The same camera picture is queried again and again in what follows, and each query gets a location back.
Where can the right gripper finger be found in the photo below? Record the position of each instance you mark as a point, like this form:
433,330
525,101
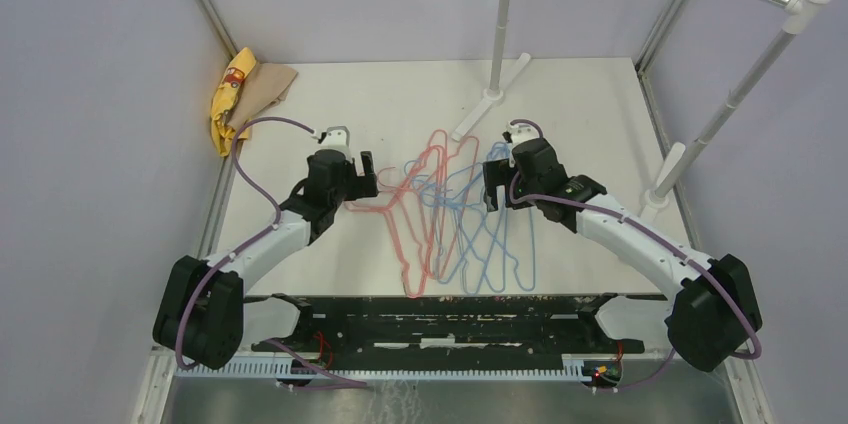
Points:
496,173
491,199

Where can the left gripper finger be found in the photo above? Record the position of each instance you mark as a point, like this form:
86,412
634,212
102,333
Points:
368,173
367,188

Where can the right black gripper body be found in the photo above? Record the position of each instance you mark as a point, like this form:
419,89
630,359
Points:
526,187

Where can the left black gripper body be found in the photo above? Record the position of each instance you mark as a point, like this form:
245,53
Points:
344,192

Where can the pink wire hanger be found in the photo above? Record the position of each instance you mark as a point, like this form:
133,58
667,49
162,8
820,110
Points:
409,229
447,192
417,218

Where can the blue wire hanger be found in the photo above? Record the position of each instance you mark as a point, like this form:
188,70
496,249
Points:
520,255
475,252
472,275

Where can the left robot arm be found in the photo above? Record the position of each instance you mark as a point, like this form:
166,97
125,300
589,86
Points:
202,312

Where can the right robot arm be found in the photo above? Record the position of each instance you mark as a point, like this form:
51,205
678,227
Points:
711,311

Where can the beige cloth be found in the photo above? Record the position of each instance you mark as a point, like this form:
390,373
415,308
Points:
267,84

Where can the yellow patterned cloth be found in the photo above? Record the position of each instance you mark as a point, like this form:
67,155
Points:
226,98

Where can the white clothes rack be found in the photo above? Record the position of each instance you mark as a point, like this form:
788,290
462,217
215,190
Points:
680,157

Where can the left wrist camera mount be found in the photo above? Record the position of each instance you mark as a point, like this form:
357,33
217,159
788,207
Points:
338,136

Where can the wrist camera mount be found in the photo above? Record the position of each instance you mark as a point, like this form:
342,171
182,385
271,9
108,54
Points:
517,134
338,136

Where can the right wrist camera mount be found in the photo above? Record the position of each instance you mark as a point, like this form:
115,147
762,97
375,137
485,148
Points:
517,134

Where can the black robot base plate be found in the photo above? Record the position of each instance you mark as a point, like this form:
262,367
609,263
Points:
451,333

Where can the white slotted cable duct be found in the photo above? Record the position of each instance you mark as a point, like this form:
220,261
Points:
282,367

